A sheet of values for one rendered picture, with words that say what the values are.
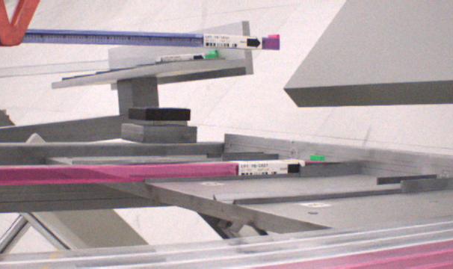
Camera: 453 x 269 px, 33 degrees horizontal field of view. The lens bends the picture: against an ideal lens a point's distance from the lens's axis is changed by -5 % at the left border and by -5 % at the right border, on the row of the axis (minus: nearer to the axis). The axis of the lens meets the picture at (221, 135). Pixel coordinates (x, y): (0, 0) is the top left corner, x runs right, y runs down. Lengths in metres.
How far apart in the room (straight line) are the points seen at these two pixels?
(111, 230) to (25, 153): 0.32
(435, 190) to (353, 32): 0.59
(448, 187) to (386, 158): 0.08
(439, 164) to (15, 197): 0.37
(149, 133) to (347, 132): 1.37
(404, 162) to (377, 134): 1.40
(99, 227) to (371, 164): 0.46
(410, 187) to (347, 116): 1.62
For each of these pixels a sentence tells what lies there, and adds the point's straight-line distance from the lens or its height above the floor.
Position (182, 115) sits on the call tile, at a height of 0.78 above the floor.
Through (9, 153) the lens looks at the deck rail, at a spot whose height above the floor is 0.89.
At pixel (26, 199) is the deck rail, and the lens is 0.72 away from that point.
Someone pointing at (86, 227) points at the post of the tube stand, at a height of 0.69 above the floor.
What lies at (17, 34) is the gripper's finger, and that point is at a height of 0.97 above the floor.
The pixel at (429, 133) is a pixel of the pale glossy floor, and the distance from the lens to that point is 1.90.
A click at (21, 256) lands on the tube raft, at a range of 0.24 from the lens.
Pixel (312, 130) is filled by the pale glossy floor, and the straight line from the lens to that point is 2.20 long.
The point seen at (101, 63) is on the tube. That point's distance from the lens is 0.90.
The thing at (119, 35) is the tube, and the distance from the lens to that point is 0.65.
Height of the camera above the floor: 1.08
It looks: 25 degrees down
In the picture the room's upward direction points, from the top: 42 degrees counter-clockwise
